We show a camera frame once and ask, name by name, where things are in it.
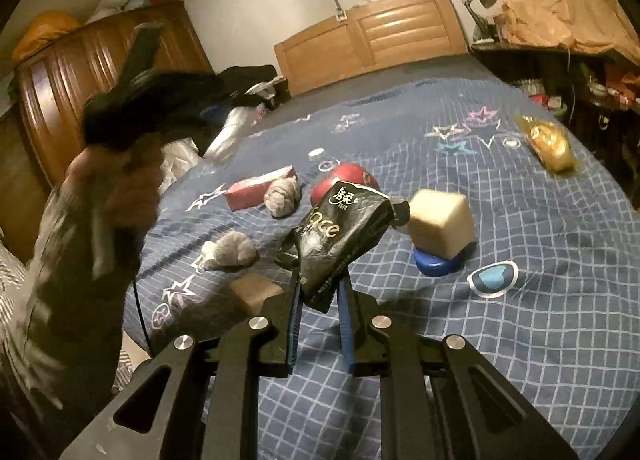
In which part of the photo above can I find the blue plastic lid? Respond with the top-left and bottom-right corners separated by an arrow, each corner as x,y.
412,247 -> 463,277

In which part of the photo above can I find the beige sponge block far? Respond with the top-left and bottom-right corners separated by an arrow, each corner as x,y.
408,189 -> 475,259

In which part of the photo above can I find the black clothes pile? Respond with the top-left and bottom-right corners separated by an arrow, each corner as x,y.
208,64 -> 292,114

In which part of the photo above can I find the white bottle cap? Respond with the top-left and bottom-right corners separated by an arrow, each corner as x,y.
308,147 -> 326,162

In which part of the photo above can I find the white sock pair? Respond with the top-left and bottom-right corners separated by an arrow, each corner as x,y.
200,231 -> 258,268

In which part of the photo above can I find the beige sponge block near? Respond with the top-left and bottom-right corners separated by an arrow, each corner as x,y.
230,272 -> 283,316

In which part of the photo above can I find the wooden wardrobe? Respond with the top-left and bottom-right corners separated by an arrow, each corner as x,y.
1,1 -> 210,263

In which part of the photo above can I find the blue star-pattern bedspread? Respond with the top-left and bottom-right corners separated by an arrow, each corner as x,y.
124,78 -> 639,459

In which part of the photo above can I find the black snack wrapper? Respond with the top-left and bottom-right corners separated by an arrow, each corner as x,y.
276,183 -> 410,313

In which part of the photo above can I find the person's left forearm sleeve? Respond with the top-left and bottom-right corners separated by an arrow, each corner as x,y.
1,187 -> 141,459

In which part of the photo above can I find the dark side desk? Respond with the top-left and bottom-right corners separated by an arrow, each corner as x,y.
470,42 -> 639,209

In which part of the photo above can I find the red tissue pack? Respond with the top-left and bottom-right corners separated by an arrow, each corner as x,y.
224,165 -> 296,212

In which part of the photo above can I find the white crumpled cloth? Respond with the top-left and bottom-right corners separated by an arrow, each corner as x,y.
158,106 -> 257,193

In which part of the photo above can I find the yellow snack packet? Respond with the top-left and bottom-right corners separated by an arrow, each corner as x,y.
514,115 -> 577,174

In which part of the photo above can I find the person's left hand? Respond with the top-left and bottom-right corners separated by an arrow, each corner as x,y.
61,135 -> 164,232

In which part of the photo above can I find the wooden bed headboard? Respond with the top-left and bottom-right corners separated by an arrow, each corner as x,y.
274,0 -> 468,96

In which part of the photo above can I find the black desk lamp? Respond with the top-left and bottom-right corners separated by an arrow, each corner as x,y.
462,0 -> 499,44

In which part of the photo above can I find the grey rolled sock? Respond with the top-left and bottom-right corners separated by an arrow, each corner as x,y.
264,177 -> 302,219

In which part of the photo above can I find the beige sponge block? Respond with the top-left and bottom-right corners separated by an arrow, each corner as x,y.
230,272 -> 283,316
408,189 -> 475,259

